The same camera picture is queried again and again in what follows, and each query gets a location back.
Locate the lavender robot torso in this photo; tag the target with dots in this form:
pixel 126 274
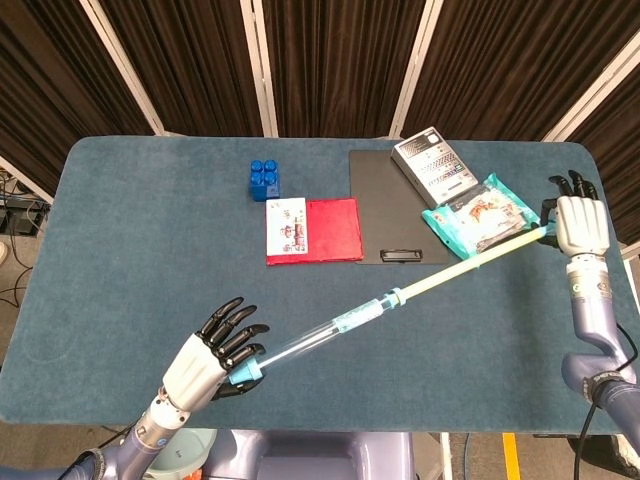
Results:
pixel 310 455

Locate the red notebook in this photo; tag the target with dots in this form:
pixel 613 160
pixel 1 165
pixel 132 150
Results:
pixel 335 230

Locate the pale green plastic basin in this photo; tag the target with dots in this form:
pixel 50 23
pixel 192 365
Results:
pixel 187 452

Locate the clear syringe barrel blue tip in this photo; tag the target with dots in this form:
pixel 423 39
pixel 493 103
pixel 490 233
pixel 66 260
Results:
pixel 300 347

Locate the white table leg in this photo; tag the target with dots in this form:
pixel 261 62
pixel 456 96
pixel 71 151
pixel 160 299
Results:
pixel 446 455

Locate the dark pleated screen panel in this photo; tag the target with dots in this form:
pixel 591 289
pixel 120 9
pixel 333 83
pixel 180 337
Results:
pixel 622 125
pixel 340 60
pixel 190 60
pixel 500 65
pixel 50 75

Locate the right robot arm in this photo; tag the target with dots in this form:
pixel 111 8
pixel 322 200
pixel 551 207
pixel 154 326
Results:
pixel 592 310

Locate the blue felt table cover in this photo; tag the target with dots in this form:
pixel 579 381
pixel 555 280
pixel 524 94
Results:
pixel 125 240

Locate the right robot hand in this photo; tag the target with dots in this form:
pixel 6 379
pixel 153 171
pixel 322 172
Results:
pixel 582 225

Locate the blue toy building brick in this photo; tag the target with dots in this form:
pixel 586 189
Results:
pixel 264 187

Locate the grey printed box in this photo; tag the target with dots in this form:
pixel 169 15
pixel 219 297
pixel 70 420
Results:
pixel 430 160

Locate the white picture card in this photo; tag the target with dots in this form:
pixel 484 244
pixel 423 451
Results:
pixel 286 225

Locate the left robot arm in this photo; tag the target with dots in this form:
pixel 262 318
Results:
pixel 145 435

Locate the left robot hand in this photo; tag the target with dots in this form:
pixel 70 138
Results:
pixel 192 370

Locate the teal snack packet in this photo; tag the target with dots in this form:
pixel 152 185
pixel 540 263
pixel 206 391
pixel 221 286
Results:
pixel 480 215

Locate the black clipboard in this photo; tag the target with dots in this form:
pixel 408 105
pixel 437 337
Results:
pixel 385 210

